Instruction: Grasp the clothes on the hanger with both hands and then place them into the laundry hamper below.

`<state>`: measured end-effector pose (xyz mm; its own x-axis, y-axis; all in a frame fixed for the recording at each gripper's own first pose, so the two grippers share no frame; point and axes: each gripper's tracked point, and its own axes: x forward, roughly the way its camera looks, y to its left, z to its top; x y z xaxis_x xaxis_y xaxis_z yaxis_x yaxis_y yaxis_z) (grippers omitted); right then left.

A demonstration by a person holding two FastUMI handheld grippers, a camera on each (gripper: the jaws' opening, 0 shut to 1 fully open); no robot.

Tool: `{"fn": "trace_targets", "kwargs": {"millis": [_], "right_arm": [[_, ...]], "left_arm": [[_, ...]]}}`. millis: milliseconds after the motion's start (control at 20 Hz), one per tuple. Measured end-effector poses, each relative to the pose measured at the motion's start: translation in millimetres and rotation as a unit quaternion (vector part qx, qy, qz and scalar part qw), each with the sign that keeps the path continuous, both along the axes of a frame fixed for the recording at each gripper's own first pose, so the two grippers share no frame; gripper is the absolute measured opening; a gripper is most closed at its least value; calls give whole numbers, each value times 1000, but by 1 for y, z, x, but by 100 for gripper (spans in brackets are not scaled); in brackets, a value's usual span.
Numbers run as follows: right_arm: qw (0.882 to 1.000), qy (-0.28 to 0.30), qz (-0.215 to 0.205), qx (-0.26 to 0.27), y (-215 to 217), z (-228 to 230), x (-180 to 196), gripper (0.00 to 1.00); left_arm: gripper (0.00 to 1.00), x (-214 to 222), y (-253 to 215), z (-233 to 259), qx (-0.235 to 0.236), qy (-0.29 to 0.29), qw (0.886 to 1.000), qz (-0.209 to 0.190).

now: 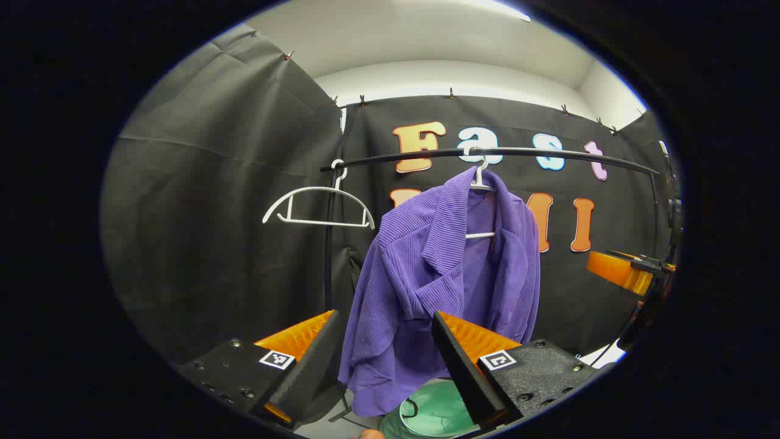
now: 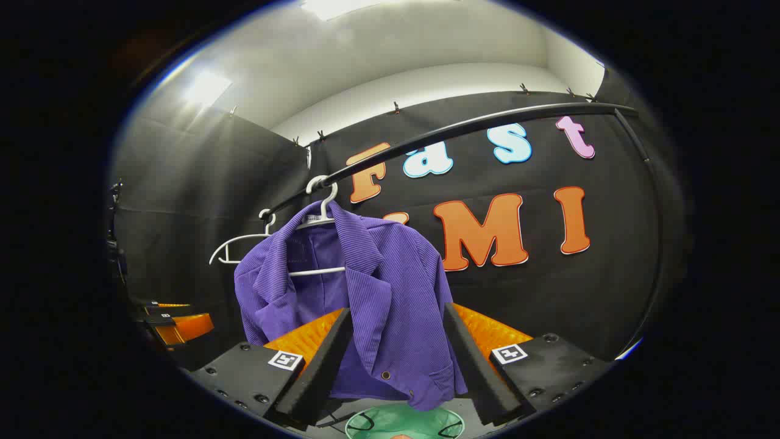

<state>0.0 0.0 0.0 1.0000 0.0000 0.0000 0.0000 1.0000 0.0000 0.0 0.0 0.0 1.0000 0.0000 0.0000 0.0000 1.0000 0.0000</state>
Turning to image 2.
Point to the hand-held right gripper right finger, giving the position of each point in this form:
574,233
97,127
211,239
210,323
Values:
475,372

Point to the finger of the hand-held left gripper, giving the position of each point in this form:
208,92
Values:
189,329
159,305

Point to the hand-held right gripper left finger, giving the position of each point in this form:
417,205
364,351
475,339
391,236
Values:
323,372

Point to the green laundry hamper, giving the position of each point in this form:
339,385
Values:
402,422

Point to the white plastic hanger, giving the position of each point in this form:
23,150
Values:
317,271
244,238

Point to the row of small metal clips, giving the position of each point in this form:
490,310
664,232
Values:
396,108

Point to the black clothes rail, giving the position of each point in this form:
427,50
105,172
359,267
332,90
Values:
579,108

